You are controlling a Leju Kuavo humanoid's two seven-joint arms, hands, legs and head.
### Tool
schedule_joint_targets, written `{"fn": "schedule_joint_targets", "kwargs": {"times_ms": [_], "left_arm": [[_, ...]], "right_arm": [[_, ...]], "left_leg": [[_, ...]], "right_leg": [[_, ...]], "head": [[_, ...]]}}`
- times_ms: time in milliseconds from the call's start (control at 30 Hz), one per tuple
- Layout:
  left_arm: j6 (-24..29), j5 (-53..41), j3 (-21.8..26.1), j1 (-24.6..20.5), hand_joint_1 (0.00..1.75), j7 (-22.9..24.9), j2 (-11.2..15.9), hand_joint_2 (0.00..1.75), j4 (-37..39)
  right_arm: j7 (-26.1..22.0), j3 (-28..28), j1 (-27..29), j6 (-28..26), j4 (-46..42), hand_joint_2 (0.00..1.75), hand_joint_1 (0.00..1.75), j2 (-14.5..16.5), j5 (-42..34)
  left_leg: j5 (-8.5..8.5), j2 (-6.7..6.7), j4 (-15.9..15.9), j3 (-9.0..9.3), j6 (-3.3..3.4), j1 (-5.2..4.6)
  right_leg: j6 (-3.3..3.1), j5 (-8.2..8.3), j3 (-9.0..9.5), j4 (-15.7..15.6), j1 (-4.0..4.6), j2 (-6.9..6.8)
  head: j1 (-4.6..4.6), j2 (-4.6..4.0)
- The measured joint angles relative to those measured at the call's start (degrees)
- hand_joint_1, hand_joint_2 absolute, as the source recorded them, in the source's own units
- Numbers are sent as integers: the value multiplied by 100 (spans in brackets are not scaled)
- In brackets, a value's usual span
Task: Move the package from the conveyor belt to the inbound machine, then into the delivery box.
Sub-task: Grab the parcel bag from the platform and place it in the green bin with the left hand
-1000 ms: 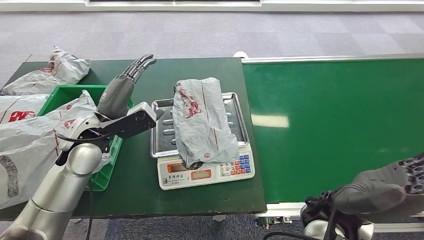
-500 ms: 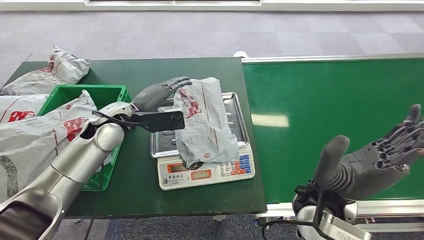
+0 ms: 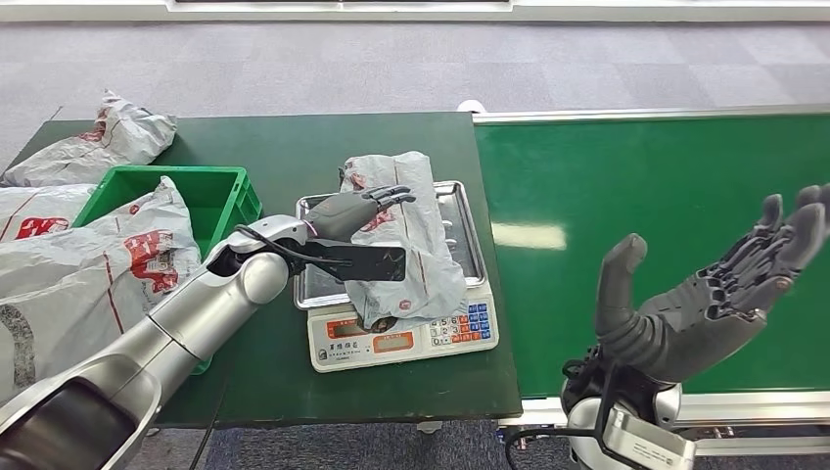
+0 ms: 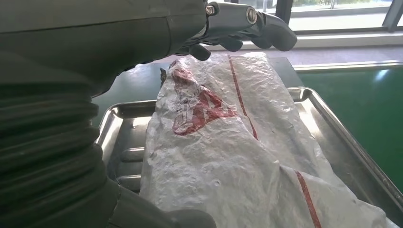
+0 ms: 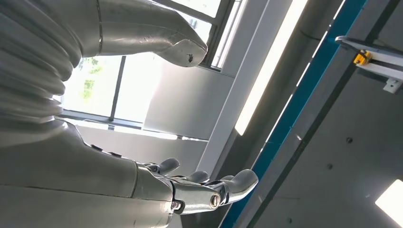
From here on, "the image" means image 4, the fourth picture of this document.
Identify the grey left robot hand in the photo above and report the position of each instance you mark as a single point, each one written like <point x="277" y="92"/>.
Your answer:
<point x="94" y="41"/>

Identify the large white red-printed courier bag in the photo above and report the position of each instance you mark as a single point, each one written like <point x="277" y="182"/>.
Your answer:
<point x="220" y="157"/>

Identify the green conveyor belt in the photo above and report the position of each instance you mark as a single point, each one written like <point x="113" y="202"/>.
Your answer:
<point x="362" y="110"/>

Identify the steel scale tray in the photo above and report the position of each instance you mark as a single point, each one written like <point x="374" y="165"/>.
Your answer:
<point x="330" y="132"/>

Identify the dark window frame post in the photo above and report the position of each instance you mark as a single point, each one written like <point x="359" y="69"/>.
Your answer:
<point x="284" y="11"/>
<point x="393" y="14"/>

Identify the silver conveyor frame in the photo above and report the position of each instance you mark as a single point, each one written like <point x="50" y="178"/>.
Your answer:
<point x="346" y="65"/>

